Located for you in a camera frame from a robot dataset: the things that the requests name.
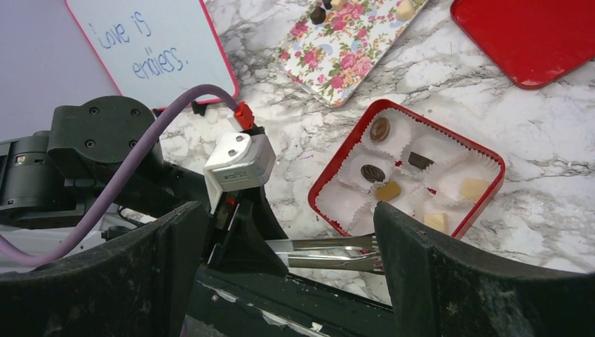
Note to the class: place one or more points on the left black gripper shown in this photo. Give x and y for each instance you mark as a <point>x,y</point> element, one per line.
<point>88,143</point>

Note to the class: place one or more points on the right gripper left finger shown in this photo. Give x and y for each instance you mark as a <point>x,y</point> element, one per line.
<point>135,285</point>

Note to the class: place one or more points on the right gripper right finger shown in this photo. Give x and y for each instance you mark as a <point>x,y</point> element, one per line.
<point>441,286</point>

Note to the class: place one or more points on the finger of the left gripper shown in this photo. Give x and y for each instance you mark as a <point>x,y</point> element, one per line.
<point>244,223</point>

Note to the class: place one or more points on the white square chocolate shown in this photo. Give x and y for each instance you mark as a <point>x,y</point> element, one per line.
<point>472,189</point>
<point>437,221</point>

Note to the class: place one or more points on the metal serving tongs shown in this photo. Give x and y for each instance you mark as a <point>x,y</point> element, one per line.
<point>359,253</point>

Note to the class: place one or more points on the dark square chocolate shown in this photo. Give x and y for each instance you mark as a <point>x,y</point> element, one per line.
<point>418,161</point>

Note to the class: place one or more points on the dark leaf oval chocolate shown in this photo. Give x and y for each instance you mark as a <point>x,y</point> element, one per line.
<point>372,173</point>

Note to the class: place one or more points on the round brown chocolate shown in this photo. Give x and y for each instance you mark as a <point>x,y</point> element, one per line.
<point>380,129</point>

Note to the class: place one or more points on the red chocolate box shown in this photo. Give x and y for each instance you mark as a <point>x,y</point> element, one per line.
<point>342,197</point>

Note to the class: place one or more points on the pink framed whiteboard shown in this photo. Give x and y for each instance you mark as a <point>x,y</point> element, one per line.
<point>154,51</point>

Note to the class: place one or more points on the floral rectangular tray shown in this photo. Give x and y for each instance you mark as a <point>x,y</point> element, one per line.
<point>335,45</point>

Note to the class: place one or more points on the red tin lid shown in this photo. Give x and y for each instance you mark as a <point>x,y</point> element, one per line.
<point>532,42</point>

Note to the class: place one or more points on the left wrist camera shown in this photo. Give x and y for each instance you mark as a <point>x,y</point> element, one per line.
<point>238,162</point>

